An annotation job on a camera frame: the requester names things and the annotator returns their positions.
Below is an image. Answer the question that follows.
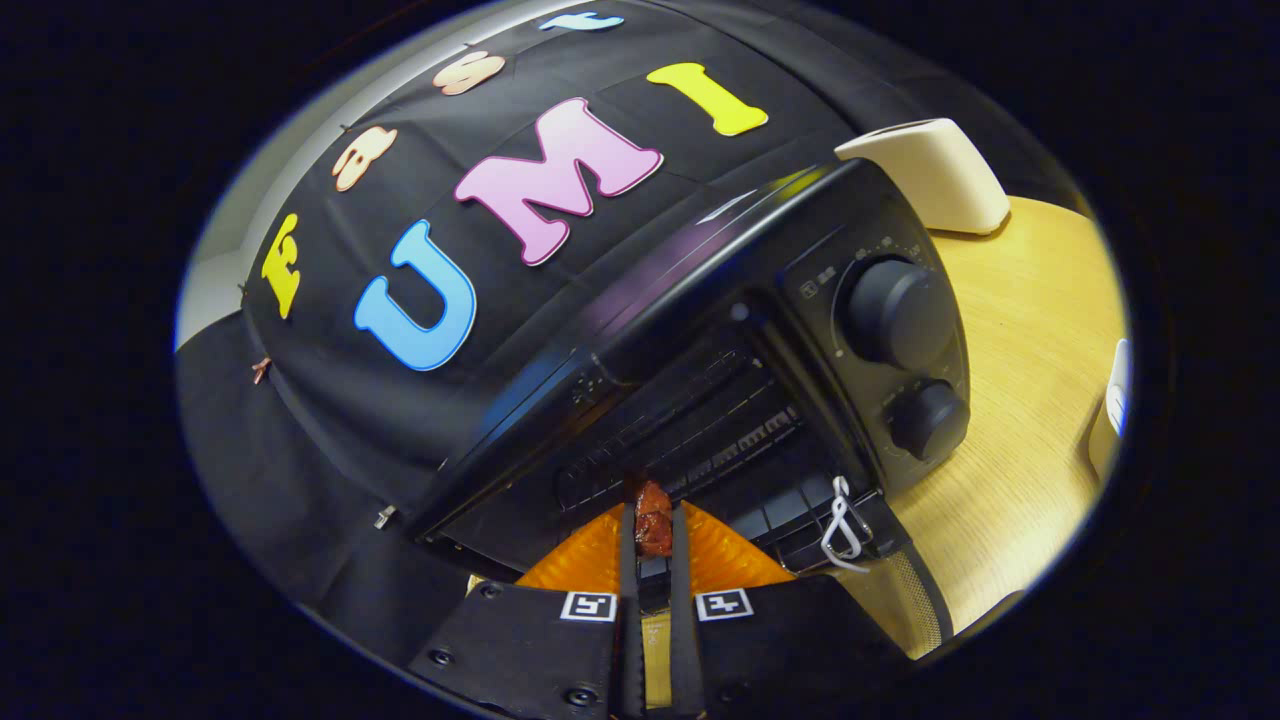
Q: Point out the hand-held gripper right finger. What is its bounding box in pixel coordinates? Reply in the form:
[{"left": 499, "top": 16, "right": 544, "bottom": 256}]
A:
[{"left": 668, "top": 500, "right": 916, "bottom": 720}]

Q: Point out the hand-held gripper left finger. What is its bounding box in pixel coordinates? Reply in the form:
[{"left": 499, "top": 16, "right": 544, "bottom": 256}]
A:
[{"left": 408, "top": 500, "right": 646, "bottom": 720}]

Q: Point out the red-brown meat piece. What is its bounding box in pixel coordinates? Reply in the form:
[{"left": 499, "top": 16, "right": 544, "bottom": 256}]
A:
[{"left": 633, "top": 480, "right": 674, "bottom": 558}]

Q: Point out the black toaster oven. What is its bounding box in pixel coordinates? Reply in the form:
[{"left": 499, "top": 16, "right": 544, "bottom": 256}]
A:
[{"left": 410, "top": 158, "right": 973, "bottom": 663}]

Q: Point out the white bread toaster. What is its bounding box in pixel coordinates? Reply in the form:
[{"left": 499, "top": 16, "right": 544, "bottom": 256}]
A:
[{"left": 835, "top": 118, "right": 1011, "bottom": 237}]

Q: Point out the black backdrop cloth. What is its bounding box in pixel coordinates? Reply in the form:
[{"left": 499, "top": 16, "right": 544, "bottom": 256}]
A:
[{"left": 175, "top": 0, "right": 1091, "bottom": 661}]

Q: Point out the white square plate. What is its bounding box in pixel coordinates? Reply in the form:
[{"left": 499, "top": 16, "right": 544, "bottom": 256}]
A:
[{"left": 1088, "top": 338, "right": 1133, "bottom": 486}]

